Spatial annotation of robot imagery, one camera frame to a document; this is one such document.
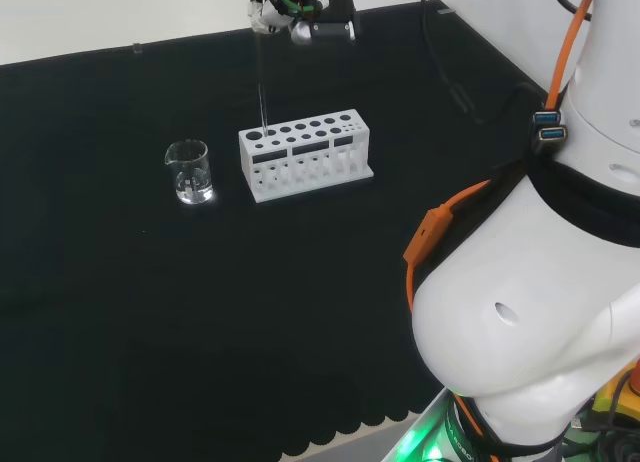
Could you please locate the orange cable with inline box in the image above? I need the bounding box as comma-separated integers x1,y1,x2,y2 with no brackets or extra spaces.
402,0,596,462

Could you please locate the black bench cloth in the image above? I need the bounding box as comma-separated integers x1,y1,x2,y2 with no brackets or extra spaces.
0,0,551,462

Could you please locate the yellow stop button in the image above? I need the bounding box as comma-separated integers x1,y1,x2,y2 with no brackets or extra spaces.
592,360,640,429

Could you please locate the clear glass rod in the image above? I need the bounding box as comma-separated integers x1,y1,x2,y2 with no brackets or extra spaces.
254,29,270,134

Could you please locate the small clear glass beaker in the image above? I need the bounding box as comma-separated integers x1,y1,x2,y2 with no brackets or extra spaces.
163,139,216,206

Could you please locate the white test tube rack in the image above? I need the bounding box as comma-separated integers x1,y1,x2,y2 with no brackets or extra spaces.
238,108,376,204

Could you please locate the black cable with inline plug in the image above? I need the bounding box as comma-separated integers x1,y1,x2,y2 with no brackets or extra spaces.
419,0,546,128

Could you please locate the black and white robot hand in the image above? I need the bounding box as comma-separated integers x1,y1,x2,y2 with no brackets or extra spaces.
248,0,354,46

